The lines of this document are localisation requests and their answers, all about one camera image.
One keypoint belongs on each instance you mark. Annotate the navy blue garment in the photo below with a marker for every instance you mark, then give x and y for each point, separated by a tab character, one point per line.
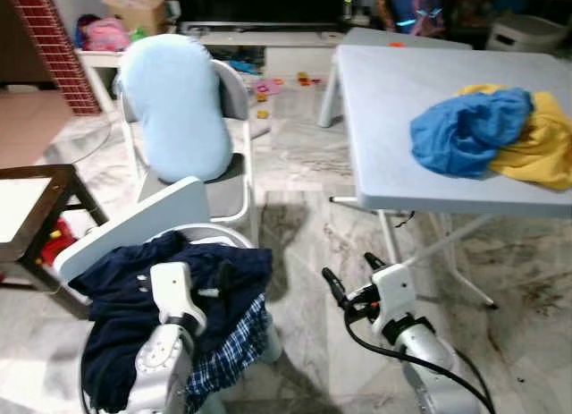
116	325

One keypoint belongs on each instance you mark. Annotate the light blue garment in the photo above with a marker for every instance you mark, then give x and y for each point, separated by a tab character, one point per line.
465	132

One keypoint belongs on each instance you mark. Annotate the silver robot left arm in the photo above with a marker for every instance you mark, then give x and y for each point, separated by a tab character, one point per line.
165	365

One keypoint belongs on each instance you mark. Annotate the white folding chair grey seat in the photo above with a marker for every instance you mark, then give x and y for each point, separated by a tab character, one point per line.
232	186

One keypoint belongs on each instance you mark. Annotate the red toy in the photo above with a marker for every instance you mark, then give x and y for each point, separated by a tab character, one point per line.
58	240

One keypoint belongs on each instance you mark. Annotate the light blue pillow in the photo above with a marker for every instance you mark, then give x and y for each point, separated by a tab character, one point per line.
174	110

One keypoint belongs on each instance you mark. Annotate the small pink toy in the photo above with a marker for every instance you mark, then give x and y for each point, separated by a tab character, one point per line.
265	89

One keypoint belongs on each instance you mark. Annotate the yellow garment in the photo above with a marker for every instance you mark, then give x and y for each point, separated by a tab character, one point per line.
545	146

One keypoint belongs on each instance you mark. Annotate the dark wooden side table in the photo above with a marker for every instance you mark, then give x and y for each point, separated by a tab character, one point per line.
18	208

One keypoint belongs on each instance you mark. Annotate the pale grey plastic table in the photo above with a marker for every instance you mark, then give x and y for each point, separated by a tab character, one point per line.
402	37

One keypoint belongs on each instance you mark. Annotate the blue backpack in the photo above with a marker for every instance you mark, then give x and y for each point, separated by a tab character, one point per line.
420	7

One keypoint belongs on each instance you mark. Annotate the pink bag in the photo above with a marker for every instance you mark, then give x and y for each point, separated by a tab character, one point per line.
103	34

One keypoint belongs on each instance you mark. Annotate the white round appliance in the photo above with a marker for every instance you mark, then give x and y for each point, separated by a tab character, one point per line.
527	34

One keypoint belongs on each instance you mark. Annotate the brown cardboard box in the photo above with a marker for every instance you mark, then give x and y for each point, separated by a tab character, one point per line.
134	7

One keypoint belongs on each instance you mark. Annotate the red grid panel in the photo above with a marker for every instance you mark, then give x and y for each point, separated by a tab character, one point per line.
54	47

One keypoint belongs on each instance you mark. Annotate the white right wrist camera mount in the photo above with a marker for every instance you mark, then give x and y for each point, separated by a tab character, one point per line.
393	293

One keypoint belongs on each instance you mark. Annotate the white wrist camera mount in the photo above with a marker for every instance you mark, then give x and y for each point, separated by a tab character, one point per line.
174	289
393	293

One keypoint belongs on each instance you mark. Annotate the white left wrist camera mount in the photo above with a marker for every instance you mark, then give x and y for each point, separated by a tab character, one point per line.
174	289

